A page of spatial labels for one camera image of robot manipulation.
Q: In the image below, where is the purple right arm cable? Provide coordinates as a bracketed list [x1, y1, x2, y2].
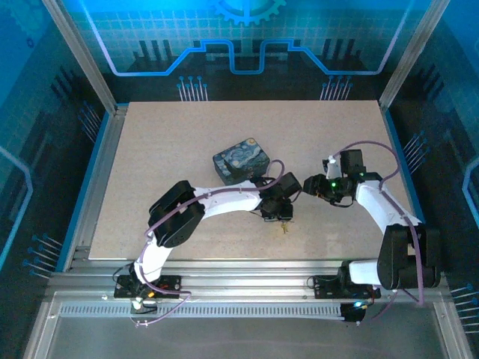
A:
[332, 140, 426, 322]

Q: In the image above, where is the black connector box with LED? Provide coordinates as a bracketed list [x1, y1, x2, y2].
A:
[339, 301, 367, 325]

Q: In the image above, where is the blue table edge strip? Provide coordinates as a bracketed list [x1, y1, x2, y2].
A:
[55, 111, 112, 272]
[383, 108, 445, 274]

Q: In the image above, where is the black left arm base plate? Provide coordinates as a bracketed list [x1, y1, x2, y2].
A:
[113, 274, 183, 300]

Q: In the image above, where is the slotted grey cable duct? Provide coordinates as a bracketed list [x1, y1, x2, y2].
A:
[58, 304, 345, 319]

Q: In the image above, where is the white and black cable connector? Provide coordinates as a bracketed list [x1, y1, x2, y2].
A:
[129, 297, 158, 313]

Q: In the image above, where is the grey metal front panel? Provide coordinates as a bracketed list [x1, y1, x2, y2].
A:
[22, 291, 472, 359]

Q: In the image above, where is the aluminium frame post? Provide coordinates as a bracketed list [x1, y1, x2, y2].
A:
[378, 0, 452, 109]
[40, 0, 119, 115]

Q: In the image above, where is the aluminium side rail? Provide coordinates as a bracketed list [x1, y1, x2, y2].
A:
[61, 104, 130, 272]

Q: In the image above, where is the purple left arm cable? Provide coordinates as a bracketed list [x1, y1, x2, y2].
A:
[129, 159, 285, 328]

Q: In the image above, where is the starry night print tin box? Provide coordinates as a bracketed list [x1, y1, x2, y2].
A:
[212, 137, 271, 186]

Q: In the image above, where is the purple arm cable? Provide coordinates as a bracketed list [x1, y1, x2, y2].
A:
[332, 140, 426, 322]
[129, 159, 285, 328]

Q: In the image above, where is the aluminium front rail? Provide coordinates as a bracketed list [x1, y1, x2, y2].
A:
[46, 260, 452, 300]

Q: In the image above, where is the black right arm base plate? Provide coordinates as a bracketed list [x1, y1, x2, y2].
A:
[312, 274, 382, 300]

